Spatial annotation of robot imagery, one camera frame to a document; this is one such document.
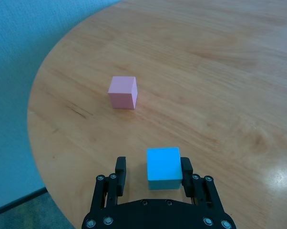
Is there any blue cube block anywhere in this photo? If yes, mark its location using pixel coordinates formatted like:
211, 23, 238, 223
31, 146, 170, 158
146, 147, 184, 191

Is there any black baseboard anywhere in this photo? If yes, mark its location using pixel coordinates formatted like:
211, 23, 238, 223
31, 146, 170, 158
0, 187, 47, 218

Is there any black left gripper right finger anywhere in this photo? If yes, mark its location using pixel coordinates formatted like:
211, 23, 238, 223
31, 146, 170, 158
180, 156, 225, 212

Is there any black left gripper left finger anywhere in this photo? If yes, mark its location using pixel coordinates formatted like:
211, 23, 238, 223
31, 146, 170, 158
90, 156, 128, 212

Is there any pink cube block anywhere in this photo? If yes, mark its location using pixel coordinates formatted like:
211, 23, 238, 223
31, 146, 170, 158
107, 76, 138, 110

